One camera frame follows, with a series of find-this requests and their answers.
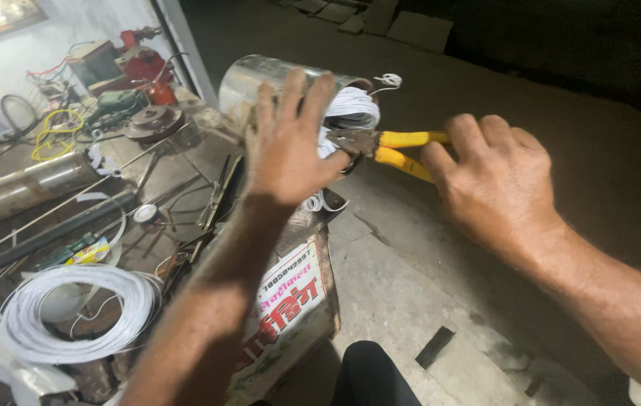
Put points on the person's left hand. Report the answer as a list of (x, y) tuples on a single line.
[(281, 158)]

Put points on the flat metal tool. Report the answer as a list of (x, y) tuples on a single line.
[(216, 194)]

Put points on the black strip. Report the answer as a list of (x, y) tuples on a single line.
[(434, 348)]

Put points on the printed sign board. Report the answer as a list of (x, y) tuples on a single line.
[(286, 316)]

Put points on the red oil can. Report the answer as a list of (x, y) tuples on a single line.
[(161, 93)]

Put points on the shiny steel motor stator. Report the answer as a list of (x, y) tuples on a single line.
[(247, 84)]

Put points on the framed picture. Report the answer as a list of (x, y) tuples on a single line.
[(1, 14)]

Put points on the red machine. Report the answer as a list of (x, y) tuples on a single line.
[(140, 59)]

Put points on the metal pulley disc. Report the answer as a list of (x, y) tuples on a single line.
[(154, 121)]

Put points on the heap of stone slabs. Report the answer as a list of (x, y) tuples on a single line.
[(411, 25)]

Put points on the rusty steel motor cylinder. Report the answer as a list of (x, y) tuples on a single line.
[(16, 189)]

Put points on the green box device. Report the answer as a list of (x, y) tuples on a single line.
[(117, 100)]

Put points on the person's black trouser leg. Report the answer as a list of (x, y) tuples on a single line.
[(374, 378)]

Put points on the person's right hand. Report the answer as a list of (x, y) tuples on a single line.
[(495, 186)]

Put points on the brown box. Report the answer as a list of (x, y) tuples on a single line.
[(95, 62)]

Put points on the thin metal rod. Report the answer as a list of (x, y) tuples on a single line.
[(72, 200)]

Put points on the black pipe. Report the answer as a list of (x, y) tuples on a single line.
[(44, 239)]

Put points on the yellow packet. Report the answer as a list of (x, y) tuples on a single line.
[(90, 254)]

